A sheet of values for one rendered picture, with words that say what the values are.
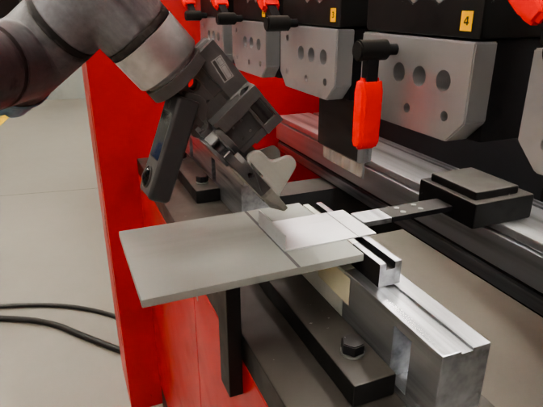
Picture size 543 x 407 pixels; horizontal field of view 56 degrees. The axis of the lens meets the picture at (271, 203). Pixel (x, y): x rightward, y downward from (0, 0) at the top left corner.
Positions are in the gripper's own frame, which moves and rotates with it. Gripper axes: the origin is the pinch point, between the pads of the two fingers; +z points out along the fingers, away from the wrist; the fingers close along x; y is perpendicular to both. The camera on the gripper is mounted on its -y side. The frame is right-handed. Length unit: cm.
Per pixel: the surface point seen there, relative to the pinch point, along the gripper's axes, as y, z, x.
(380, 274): 3.0, 10.6, -11.2
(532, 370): 30, 161, 49
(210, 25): 16.7, -10.9, 43.4
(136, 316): -51, 46, 86
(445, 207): 17.8, 20.5, -1.0
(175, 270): -13.1, -4.7, -3.4
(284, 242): -2.3, 2.8, -3.9
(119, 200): -27, 16, 86
